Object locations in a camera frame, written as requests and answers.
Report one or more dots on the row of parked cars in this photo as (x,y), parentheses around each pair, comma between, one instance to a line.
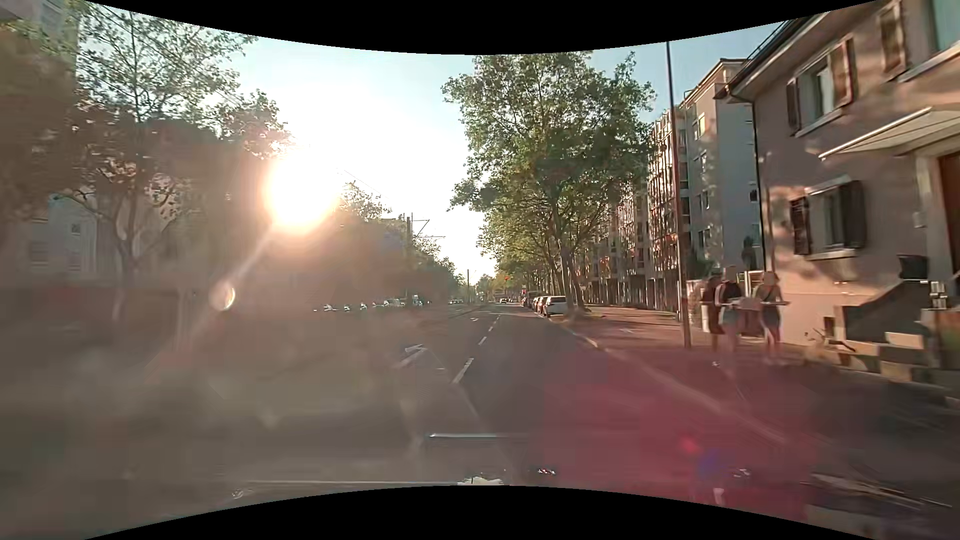
(553,304)

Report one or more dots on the person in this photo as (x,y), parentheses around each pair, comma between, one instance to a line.
(711,304)
(730,307)
(770,311)

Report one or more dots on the row of apartment buildings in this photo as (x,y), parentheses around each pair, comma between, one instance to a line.
(705,187)

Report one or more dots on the row of vehicles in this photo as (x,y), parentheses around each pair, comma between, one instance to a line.
(375,304)

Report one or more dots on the pale building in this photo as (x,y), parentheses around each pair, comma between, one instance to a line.
(52,225)

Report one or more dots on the tall tree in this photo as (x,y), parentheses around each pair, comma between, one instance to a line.
(127,150)

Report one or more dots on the row of trees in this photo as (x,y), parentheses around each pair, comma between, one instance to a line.
(551,165)
(390,255)

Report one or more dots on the beige house with shutters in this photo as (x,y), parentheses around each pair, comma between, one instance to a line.
(862,165)

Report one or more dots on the tall lamp post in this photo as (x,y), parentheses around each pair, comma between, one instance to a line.
(677,225)

